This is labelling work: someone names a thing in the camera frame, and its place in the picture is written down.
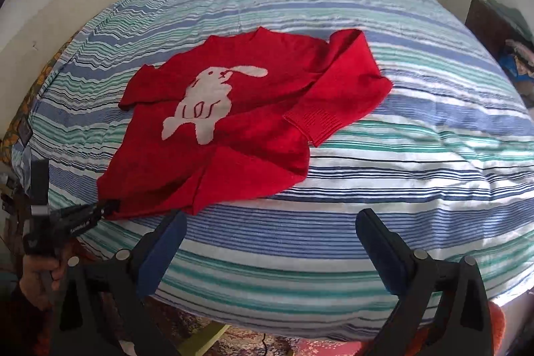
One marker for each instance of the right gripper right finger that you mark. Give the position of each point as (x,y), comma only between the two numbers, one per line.
(462,322)

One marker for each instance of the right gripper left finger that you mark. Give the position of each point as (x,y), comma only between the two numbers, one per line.
(80,321)

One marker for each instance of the red rabbit sweater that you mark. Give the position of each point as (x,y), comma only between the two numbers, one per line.
(235,118)

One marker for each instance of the pile of clothes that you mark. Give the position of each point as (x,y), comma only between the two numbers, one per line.
(516,60)

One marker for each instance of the person's left hand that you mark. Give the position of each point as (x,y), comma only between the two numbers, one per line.
(31,283)

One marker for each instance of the orange fluffy garment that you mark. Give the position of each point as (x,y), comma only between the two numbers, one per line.
(498,323)

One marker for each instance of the patterned floor rug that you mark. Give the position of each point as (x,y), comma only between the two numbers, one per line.
(178,325)

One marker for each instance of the orange floral mattress sheet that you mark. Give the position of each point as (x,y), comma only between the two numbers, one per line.
(11,135)

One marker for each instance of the striped blue green bedspread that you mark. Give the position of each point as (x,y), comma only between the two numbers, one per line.
(446,160)

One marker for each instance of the cream bed headboard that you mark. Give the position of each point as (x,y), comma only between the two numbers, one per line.
(26,53)

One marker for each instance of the dark wooden side cabinet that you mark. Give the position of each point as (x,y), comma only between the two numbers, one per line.
(491,29)

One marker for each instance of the teal folded cloth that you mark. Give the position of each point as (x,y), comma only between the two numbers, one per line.
(514,17)

